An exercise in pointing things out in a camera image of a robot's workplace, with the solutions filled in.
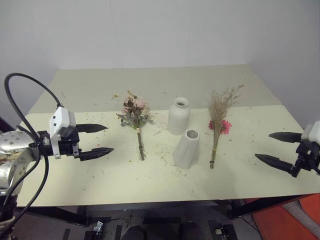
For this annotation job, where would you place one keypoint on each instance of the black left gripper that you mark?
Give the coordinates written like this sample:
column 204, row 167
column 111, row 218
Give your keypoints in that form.
column 68, row 147

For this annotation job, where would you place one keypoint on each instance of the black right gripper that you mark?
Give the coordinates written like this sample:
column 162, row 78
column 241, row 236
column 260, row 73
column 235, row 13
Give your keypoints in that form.
column 307, row 157

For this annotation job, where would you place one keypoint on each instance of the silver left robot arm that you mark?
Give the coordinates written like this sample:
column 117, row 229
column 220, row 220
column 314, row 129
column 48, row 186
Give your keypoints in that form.
column 15, row 160

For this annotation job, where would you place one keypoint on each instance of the white rounded bottle vase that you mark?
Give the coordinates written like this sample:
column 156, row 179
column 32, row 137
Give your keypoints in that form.
column 178, row 120

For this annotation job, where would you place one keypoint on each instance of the white faceted tapered vase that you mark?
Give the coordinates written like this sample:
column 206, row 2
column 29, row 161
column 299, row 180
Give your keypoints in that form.
column 187, row 152

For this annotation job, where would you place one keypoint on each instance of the pink dried flower bouquet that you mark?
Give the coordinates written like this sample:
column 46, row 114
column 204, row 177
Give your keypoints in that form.
column 135, row 112

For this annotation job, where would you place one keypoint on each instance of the dried grass bouquet red flower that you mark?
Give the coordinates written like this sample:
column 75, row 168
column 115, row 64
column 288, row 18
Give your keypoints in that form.
column 218, row 112

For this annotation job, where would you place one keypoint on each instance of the orange floor mat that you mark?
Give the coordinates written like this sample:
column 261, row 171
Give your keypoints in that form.
column 275, row 225

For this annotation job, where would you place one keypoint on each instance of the dark rounded shape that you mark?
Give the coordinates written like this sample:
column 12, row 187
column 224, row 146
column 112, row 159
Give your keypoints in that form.
column 135, row 232

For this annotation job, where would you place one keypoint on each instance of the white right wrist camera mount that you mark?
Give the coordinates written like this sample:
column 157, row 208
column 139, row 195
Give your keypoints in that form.
column 311, row 132

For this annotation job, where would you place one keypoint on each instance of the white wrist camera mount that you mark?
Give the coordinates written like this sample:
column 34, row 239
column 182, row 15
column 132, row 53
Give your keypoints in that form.
column 311, row 132
column 61, row 120

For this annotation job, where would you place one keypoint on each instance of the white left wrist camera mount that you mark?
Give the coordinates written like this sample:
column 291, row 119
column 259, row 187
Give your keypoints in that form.
column 61, row 120

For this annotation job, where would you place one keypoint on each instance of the black metal table frame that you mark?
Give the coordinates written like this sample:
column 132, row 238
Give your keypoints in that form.
column 250, row 206

